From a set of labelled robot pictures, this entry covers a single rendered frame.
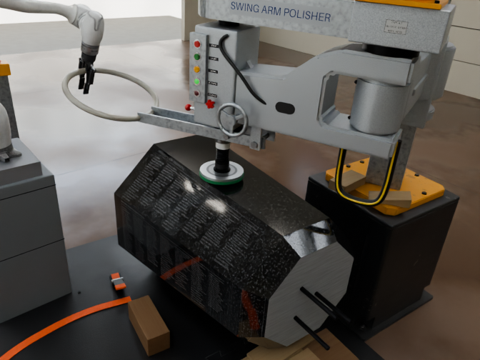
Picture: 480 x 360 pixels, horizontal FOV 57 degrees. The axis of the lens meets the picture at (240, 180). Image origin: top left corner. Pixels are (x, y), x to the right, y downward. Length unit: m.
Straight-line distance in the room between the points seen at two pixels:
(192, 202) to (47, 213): 0.80
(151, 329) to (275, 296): 0.82
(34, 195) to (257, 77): 1.29
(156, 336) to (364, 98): 1.51
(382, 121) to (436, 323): 1.57
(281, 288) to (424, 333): 1.24
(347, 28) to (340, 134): 0.39
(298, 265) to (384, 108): 0.68
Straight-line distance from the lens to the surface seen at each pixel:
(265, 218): 1.87
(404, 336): 2.78
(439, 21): 1.57
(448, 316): 3.03
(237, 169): 2.14
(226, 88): 1.85
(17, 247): 2.55
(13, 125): 3.60
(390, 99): 1.67
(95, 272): 2.96
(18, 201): 2.42
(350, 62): 1.65
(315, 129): 1.75
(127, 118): 2.21
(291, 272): 1.79
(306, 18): 1.67
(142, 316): 2.47
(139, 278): 2.87
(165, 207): 2.22
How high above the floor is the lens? 1.88
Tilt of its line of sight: 28 degrees down
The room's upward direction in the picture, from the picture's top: 4 degrees clockwise
